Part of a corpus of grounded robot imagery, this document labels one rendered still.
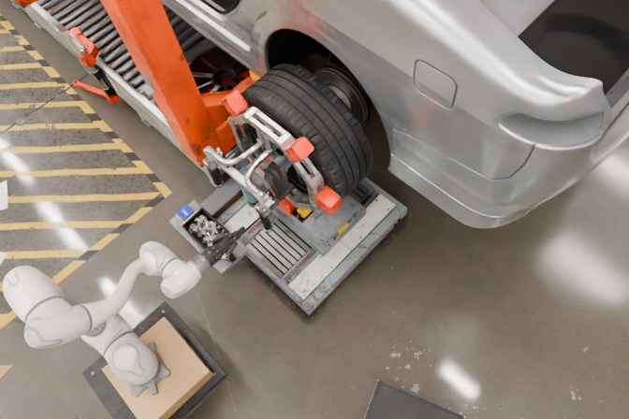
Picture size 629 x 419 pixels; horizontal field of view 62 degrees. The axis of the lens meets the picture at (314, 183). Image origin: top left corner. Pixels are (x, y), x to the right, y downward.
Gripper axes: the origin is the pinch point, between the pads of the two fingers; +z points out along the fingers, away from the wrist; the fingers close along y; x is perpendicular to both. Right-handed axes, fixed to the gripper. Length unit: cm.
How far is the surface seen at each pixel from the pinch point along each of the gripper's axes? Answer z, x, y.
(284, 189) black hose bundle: 11.0, -33.4, -15.7
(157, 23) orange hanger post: 9, -80, 50
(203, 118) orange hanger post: 27, -21, 50
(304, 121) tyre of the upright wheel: 29, -55, -9
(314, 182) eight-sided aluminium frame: 22.0, -33.6, -22.3
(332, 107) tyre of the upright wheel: 42, -56, -13
